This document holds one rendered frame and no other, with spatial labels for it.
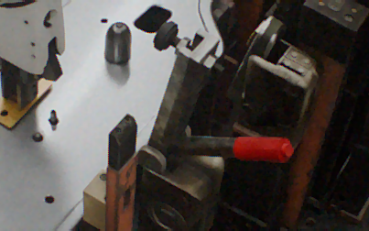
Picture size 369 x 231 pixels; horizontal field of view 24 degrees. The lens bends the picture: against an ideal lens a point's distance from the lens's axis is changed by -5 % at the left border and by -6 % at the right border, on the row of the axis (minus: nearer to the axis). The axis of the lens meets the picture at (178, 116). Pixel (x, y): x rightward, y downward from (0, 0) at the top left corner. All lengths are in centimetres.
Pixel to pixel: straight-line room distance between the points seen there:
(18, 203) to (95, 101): 16
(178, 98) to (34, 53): 17
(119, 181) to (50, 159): 21
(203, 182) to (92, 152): 14
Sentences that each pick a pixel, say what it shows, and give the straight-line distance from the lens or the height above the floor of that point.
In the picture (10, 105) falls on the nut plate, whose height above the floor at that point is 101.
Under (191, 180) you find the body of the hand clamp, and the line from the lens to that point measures 88.
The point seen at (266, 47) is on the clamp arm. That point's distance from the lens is 96.
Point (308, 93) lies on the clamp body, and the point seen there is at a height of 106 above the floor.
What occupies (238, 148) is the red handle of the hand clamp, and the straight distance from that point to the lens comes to 82.
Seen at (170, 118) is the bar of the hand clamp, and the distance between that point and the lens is 82.
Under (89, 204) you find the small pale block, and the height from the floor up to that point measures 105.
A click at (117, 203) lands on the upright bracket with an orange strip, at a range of 78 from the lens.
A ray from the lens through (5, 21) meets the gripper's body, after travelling 88.
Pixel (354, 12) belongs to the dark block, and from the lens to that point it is 99.
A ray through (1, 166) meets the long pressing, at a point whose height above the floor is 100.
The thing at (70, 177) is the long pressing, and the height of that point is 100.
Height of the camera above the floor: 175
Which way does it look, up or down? 49 degrees down
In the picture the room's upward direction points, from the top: 7 degrees clockwise
